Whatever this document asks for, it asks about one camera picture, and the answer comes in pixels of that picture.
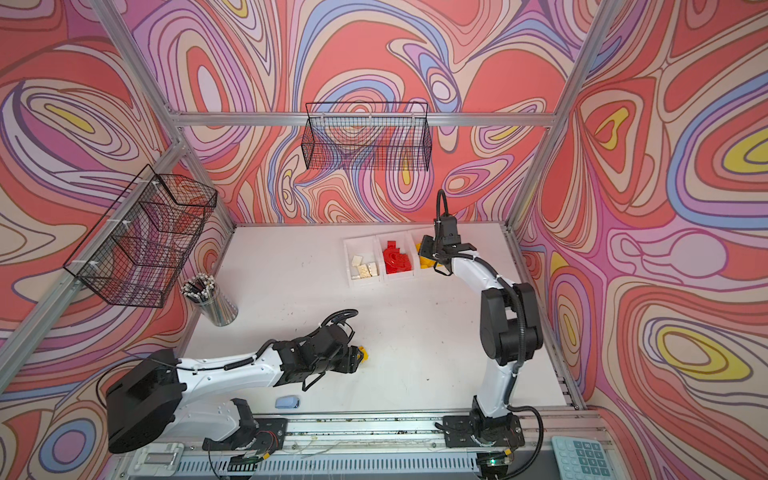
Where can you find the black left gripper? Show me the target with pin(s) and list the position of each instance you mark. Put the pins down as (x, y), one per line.
(351, 357)

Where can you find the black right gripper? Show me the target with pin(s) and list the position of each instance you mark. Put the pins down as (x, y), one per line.
(426, 244)

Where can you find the yellow lego brick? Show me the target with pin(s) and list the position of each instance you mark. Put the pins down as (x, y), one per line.
(426, 263)

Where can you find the white lego brick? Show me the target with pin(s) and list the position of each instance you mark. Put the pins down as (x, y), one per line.
(363, 271)

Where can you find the red arch lego piece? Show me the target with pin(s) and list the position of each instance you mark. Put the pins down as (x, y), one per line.
(396, 262)

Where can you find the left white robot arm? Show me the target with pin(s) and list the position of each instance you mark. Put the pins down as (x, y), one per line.
(167, 396)

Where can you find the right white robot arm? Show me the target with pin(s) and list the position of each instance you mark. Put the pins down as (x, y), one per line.
(510, 325)

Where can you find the right translucent plastic bin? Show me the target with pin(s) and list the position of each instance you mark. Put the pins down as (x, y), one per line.
(416, 237)

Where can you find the translucent plastic bin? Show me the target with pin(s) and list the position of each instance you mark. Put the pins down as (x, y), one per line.
(403, 242)
(416, 237)
(364, 246)

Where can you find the middle translucent plastic bin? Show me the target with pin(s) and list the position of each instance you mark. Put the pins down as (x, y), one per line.
(403, 242)

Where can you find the left translucent plastic bin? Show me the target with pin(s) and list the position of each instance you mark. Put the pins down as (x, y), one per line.
(364, 246)

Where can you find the blue eraser block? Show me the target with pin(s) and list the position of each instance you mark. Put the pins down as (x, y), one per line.
(287, 402)

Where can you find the metal cup of pens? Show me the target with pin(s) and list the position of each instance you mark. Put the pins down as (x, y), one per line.
(203, 291)

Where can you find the green calculator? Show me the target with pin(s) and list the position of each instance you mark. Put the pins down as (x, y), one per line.
(581, 459)

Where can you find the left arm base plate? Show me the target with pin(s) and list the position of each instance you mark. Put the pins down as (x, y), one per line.
(265, 435)

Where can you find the back black wire basket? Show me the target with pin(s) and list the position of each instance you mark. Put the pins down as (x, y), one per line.
(367, 136)

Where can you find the black wire basket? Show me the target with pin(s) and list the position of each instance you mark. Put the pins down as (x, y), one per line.
(367, 136)
(146, 244)

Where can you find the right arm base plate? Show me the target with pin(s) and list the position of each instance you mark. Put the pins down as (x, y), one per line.
(467, 431)

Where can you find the left black wire basket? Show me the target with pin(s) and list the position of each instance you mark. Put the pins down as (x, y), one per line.
(146, 244)

